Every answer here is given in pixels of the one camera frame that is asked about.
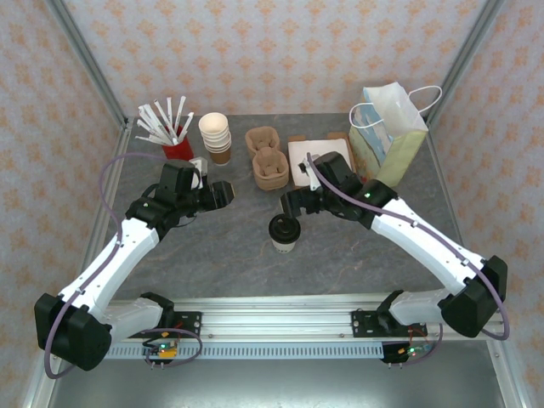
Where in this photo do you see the black plastic cup lid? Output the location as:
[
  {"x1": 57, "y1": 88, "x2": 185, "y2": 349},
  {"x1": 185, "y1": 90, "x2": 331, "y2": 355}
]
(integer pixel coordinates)
[{"x1": 268, "y1": 213, "x2": 302, "y2": 246}]

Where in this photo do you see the brown pulp cup carrier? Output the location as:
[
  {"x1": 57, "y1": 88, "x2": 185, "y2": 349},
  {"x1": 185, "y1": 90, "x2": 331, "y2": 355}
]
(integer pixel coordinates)
[
  {"x1": 245, "y1": 127, "x2": 291, "y2": 184},
  {"x1": 253, "y1": 168, "x2": 291, "y2": 191}
]

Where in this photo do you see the printed paper takeout bag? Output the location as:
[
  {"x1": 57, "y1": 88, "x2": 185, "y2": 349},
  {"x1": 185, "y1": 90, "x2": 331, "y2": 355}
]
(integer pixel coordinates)
[{"x1": 348, "y1": 82, "x2": 444, "y2": 188}]

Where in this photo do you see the brown paper coffee cup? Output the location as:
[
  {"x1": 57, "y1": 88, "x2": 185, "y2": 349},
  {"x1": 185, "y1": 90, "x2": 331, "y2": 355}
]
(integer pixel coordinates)
[{"x1": 208, "y1": 146, "x2": 233, "y2": 167}]

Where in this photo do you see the red straw holder cup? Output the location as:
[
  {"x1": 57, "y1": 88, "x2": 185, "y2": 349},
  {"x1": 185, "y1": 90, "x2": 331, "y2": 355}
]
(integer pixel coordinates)
[{"x1": 162, "y1": 125, "x2": 195, "y2": 162}]

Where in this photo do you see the brown cardboard napkin tray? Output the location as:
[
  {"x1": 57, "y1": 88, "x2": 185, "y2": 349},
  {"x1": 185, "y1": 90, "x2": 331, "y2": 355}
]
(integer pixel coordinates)
[{"x1": 287, "y1": 132, "x2": 359, "y2": 196}]

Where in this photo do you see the grey metal panel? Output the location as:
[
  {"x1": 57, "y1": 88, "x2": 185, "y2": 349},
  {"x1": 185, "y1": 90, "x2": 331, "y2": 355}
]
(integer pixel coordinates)
[{"x1": 46, "y1": 359, "x2": 507, "y2": 408}]

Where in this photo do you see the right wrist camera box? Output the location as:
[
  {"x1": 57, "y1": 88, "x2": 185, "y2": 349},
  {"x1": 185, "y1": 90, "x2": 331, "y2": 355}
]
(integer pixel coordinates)
[{"x1": 298, "y1": 153, "x2": 325, "y2": 193}]

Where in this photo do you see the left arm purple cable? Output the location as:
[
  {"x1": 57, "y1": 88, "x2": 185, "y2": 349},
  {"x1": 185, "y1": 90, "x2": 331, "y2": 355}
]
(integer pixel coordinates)
[{"x1": 44, "y1": 151, "x2": 203, "y2": 379}]

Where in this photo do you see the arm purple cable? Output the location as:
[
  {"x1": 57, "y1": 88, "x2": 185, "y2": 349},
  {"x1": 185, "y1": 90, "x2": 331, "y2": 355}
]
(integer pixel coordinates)
[
  {"x1": 306, "y1": 152, "x2": 510, "y2": 366},
  {"x1": 44, "y1": 151, "x2": 203, "y2": 379}
]

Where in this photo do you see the aluminium table side rail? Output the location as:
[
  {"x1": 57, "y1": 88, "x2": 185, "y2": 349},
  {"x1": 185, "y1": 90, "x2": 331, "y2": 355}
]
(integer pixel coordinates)
[
  {"x1": 65, "y1": 118, "x2": 133, "y2": 309},
  {"x1": 422, "y1": 121, "x2": 485, "y2": 307}
]

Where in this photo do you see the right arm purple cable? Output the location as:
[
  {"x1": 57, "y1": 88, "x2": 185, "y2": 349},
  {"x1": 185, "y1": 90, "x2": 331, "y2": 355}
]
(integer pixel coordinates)
[{"x1": 306, "y1": 152, "x2": 510, "y2": 366}]

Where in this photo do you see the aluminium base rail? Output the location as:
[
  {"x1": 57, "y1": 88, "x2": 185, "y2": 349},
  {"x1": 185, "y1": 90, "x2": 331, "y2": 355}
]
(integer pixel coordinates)
[{"x1": 44, "y1": 297, "x2": 511, "y2": 342}]

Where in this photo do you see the white slotted cable duct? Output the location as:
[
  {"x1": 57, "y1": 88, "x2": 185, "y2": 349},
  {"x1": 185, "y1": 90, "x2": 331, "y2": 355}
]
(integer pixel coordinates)
[{"x1": 104, "y1": 343, "x2": 386, "y2": 361}]

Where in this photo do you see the aluminium frame post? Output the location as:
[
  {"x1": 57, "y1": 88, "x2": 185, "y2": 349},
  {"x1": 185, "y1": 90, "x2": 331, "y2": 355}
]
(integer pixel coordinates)
[
  {"x1": 44, "y1": 0, "x2": 131, "y2": 131},
  {"x1": 423, "y1": 0, "x2": 507, "y2": 128}
]

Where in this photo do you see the aluminium lower frame bar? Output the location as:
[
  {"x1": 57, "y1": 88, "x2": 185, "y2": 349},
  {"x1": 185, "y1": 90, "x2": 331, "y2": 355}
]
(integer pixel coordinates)
[
  {"x1": 486, "y1": 339, "x2": 526, "y2": 408},
  {"x1": 20, "y1": 339, "x2": 65, "y2": 408}
]

